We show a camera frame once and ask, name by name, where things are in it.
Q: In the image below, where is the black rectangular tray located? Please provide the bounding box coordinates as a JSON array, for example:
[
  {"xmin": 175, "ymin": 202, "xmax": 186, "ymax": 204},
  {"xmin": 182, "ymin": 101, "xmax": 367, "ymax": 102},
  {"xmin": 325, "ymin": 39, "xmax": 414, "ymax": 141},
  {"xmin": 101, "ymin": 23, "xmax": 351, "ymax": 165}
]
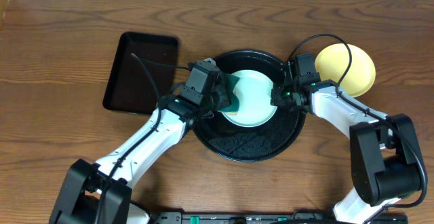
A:
[{"xmin": 102, "ymin": 32, "xmax": 178, "ymax": 114}]

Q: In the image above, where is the green and yellow scrub sponge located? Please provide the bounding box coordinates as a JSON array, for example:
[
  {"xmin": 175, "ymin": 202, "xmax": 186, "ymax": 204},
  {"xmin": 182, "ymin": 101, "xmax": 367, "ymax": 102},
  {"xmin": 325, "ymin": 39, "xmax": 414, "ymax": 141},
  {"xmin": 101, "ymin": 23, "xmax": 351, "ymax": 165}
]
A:
[{"xmin": 218, "ymin": 73, "xmax": 240, "ymax": 115}]

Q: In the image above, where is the right black cable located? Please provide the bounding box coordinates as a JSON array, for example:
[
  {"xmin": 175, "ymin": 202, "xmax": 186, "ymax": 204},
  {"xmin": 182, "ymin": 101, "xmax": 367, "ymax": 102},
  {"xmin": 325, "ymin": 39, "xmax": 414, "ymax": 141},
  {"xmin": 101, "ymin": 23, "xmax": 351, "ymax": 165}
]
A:
[{"xmin": 286, "ymin": 33, "xmax": 429, "ymax": 218}]

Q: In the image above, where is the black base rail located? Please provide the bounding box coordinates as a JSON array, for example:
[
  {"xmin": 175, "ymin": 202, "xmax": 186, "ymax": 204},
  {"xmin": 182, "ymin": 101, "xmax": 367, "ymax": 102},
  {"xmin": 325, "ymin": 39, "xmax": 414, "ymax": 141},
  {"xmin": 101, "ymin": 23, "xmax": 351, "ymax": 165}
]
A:
[{"xmin": 154, "ymin": 211, "xmax": 409, "ymax": 224}]

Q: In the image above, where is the round black tray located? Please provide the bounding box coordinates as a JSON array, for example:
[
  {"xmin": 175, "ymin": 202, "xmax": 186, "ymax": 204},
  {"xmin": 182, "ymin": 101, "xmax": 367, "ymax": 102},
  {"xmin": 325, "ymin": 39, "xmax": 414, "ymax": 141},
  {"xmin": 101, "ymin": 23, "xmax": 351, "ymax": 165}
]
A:
[{"xmin": 193, "ymin": 50, "xmax": 306, "ymax": 162}]

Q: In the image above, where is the yellow plate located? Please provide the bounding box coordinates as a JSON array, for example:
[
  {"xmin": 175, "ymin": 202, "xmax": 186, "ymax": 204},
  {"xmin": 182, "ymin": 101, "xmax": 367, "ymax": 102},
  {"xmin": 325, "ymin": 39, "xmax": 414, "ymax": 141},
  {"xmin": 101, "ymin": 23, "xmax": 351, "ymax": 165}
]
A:
[{"xmin": 315, "ymin": 43, "xmax": 376, "ymax": 97}]

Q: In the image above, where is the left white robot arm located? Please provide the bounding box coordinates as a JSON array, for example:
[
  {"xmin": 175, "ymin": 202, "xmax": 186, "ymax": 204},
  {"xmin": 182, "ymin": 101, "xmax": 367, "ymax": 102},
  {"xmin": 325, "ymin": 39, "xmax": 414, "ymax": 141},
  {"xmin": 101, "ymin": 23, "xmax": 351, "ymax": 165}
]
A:
[{"xmin": 49, "ymin": 58, "xmax": 239, "ymax": 223}]

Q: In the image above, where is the pale green plate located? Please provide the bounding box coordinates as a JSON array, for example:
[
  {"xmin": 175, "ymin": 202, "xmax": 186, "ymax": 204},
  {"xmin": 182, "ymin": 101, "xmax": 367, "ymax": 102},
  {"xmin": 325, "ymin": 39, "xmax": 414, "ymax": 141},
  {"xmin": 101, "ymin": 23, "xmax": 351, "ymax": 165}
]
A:
[{"xmin": 221, "ymin": 70, "xmax": 277, "ymax": 128}]

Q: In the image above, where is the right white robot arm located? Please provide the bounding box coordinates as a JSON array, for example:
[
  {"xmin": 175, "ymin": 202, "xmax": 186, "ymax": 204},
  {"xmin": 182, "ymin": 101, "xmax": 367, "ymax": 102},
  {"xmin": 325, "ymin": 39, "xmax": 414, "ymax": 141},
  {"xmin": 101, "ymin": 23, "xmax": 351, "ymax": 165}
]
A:
[{"xmin": 271, "ymin": 59, "xmax": 428, "ymax": 223}]

